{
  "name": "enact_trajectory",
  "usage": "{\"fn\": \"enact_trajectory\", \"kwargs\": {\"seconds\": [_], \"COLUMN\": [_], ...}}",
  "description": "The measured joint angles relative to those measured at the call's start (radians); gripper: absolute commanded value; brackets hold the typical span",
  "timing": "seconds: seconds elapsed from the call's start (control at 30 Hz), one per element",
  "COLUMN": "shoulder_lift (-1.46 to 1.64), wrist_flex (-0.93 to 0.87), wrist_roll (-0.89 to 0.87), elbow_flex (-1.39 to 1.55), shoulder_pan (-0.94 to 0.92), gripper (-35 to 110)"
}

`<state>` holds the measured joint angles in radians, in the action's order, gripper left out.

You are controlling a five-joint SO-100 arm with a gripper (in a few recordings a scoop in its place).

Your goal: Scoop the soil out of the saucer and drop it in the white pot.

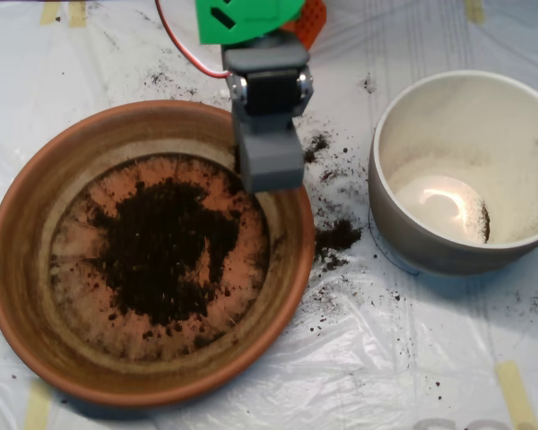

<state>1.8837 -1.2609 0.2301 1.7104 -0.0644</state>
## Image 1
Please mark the dark potting soil heap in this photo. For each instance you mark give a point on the dark potting soil heap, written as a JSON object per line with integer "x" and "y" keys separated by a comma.
{"x": 161, "y": 251}

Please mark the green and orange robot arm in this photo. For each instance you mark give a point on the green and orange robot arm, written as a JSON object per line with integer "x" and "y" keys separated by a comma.
{"x": 251, "y": 18}

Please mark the white ceramic pot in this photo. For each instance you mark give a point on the white ceramic pot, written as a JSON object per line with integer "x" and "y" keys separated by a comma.
{"x": 453, "y": 134}

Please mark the terracotta clay bowl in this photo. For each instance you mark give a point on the terracotta clay bowl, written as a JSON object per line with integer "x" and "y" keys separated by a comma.
{"x": 27, "y": 277}

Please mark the spilled dark soil clump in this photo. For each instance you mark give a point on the spilled dark soil clump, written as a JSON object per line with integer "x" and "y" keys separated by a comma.
{"x": 336, "y": 235}
{"x": 316, "y": 148}

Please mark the clear plastic cover sheet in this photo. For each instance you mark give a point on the clear plastic cover sheet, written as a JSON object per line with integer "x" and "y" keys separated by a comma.
{"x": 385, "y": 358}

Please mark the beige masking tape strip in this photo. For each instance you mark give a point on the beige masking tape strip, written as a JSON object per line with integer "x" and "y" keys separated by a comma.
{"x": 37, "y": 407}
{"x": 515, "y": 394}
{"x": 49, "y": 12}
{"x": 474, "y": 11}
{"x": 77, "y": 13}

